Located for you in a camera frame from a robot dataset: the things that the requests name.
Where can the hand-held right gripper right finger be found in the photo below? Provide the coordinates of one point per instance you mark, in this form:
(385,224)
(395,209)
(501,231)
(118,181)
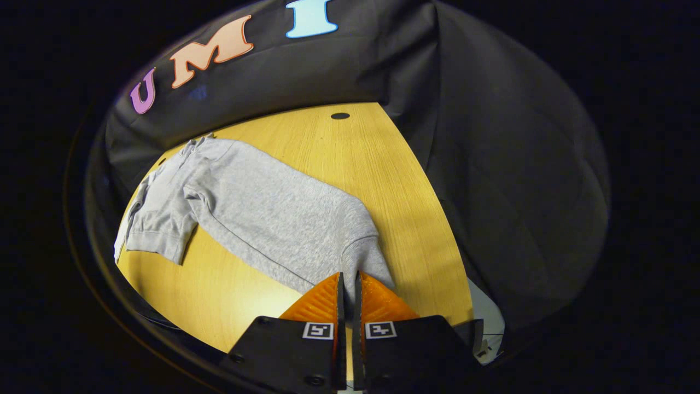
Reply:
(356,312)

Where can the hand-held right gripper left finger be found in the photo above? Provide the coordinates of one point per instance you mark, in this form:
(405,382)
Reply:
(340,312)

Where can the grey sweatshirt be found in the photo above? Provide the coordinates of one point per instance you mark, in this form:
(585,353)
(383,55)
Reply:
(262,213)

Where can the black backdrop cloth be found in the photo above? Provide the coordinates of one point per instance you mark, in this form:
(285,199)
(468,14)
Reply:
(492,164)

